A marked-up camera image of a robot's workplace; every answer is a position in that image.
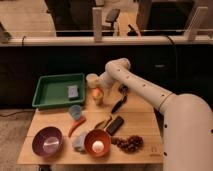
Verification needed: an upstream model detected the blue sponge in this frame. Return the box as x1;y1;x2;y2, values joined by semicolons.
68;85;79;99

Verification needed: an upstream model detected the metal cup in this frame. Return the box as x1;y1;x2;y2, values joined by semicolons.
69;105;82;120

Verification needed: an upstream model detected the black rectangular block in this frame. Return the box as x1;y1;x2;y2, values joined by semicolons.
106;116;124;136

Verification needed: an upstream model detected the apple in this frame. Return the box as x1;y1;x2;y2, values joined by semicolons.
92;88;104;105

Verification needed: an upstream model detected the orange bowl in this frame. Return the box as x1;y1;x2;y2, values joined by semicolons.
84;129;111;157

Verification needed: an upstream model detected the orange carrot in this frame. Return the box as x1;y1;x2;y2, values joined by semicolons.
68;116;86;137

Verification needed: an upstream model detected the white egg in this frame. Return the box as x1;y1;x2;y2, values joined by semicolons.
92;141;104;153

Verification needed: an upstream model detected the green plastic tray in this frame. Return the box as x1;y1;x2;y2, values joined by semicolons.
32;73;86;110

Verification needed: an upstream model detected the light blue cloth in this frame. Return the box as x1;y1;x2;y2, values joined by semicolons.
72;131;88;152

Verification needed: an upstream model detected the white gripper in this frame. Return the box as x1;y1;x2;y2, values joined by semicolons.
97;72;115;94

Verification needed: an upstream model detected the white horizontal rail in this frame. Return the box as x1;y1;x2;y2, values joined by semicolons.
0;35;213;47

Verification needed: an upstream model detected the purple bowl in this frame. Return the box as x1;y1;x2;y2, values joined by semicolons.
32;126;63;158

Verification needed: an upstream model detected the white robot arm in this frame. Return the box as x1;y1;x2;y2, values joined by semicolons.
99;58;213;171

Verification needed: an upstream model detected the dark grapes bunch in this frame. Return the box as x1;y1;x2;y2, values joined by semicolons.
111;135;143;153

